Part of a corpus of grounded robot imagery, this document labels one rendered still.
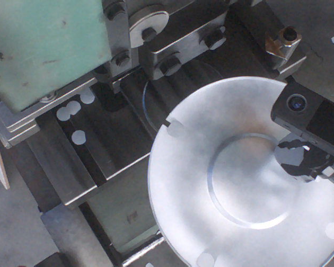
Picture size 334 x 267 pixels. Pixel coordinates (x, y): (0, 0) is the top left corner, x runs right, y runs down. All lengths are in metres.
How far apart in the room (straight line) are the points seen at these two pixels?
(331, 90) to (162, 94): 0.33
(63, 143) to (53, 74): 0.39
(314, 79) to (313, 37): 0.78
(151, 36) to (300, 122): 0.18
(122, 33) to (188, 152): 0.29
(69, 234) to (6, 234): 0.70
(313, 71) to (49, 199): 0.50
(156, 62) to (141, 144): 0.25
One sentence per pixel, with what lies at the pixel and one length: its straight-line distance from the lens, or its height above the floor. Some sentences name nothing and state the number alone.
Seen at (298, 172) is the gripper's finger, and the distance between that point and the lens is 0.64.
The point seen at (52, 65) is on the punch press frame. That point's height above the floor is 1.11.
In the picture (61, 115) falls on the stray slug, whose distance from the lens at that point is 0.82.
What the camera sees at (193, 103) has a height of 0.80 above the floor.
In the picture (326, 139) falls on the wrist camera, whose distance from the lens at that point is 0.57.
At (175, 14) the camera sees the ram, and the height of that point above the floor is 0.98.
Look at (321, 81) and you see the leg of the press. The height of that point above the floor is 0.64.
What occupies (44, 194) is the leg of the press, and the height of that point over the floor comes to 0.62.
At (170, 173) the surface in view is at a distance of 0.70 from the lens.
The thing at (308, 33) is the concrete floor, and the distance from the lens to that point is 1.72.
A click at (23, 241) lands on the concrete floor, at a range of 1.53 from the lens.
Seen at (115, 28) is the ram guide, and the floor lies 1.09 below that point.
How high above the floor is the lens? 1.48
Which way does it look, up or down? 75 degrees down
